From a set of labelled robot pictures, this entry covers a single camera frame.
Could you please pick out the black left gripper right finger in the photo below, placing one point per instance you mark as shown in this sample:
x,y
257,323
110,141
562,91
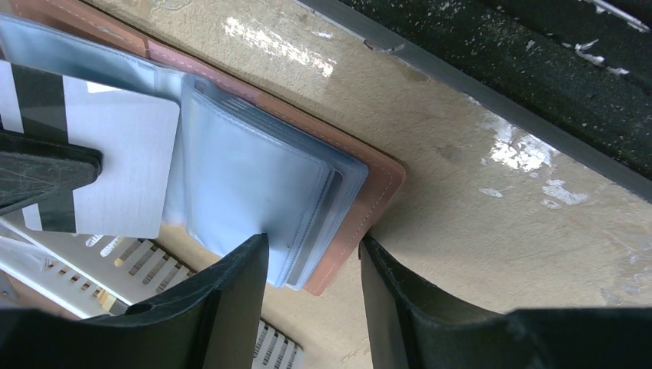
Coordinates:
x,y
413,323

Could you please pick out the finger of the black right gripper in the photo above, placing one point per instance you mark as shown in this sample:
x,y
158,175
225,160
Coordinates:
x,y
34,169

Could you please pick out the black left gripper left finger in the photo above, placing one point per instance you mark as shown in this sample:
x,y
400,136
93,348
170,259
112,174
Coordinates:
x,y
207,321

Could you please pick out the silver grey card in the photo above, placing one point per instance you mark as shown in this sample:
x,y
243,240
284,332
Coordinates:
x,y
134,133

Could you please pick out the tan leather card holder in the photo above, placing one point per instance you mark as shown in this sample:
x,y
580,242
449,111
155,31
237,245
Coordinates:
x,y
186,144

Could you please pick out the white plastic basket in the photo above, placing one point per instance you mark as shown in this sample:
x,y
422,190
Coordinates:
x,y
130,269

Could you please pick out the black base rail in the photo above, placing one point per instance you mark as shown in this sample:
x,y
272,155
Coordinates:
x,y
576,74

